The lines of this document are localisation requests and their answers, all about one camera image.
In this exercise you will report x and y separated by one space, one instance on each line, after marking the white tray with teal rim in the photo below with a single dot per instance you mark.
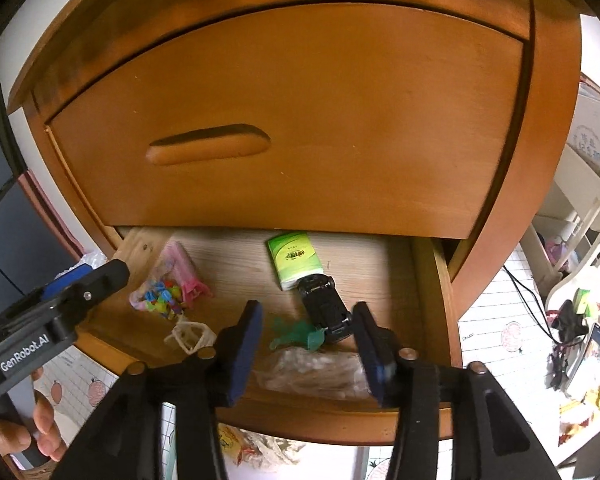
340 462

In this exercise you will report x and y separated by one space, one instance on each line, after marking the pink pastel bead bag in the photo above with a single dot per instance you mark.
182 262

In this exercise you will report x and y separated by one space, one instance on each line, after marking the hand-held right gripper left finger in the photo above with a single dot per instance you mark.
242 360

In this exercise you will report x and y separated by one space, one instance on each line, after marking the cream lace cloth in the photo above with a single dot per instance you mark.
280 452

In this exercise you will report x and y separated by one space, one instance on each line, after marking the white printed box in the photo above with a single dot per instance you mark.
597 130

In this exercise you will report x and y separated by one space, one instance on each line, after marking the green yellow small box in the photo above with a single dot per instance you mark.
583 300

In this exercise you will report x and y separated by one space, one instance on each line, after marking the green tissue packet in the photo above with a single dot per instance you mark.
292 257

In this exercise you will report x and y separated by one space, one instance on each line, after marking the cream lattice hair clip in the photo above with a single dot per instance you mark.
185 335

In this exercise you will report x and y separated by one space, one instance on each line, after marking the pile of snack wrappers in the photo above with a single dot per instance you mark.
580 422

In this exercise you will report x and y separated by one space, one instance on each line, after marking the clear bag of cotton swabs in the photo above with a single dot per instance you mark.
310 375

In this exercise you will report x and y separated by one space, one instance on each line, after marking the white grid mat, pomegranate print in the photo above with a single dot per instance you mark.
500 340

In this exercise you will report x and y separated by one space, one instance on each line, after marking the white wooden shelf unit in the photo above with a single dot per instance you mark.
590 200

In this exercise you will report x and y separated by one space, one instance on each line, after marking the yellow snack packet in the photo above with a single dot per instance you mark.
232 442

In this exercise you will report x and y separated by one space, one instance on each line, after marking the dark cabinet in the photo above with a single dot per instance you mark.
10 240

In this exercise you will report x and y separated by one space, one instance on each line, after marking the pink toy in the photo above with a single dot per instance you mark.
557 255

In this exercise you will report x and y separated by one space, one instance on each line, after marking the orange wooden nightstand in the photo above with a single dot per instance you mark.
545 110

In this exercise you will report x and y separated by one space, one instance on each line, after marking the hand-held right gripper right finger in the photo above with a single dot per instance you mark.
377 365

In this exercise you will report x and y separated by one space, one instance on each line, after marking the black device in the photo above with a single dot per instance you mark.
572 317

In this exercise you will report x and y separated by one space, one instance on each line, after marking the person's left hand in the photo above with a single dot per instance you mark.
45 420

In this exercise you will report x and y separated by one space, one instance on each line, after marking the green plastic toy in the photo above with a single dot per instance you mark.
310 337

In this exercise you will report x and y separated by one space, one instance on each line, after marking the smartphone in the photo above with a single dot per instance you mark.
587 355

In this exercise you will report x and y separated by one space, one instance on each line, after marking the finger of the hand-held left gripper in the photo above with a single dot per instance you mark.
100 285

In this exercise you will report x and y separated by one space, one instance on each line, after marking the bag of colourful plastic clips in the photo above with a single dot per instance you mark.
157 297

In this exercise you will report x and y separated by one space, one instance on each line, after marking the black toy car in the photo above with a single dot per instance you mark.
325 307

